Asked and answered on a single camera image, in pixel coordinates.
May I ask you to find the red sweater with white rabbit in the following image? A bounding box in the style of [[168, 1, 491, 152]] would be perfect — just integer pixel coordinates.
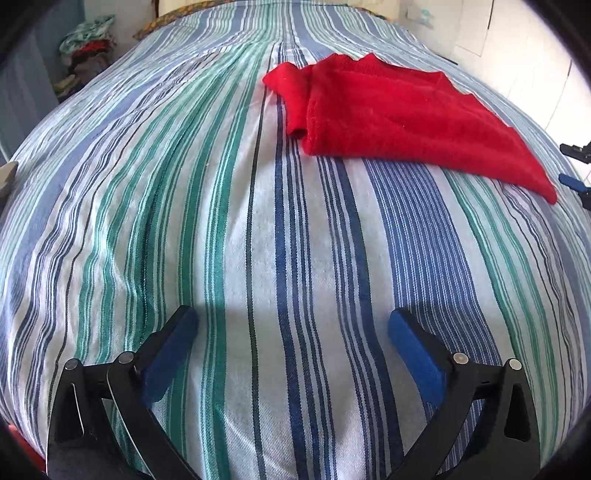
[[263, 54, 557, 204]]

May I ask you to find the pile of clothes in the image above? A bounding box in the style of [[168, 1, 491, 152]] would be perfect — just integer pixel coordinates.
[[53, 14, 117, 103]]

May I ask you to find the white wardrobe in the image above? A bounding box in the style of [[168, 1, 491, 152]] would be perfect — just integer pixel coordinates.
[[452, 1, 590, 146]]

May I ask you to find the blue green striped bedspread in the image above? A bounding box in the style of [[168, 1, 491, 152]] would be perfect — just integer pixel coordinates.
[[1, 1, 590, 479]]

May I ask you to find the patterned beige brown pillow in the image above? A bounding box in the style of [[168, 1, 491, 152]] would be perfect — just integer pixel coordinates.
[[0, 161, 18, 199]]

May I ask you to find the yellow patterned pillow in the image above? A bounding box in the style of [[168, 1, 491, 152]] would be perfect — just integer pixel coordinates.
[[132, 0, 232, 41]]

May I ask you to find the teal curtain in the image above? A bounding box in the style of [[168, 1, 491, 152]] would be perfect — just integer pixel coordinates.
[[1, 1, 84, 163]]

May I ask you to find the wall socket panel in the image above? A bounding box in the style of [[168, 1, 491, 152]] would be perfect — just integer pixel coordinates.
[[406, 4, 433, 28]]

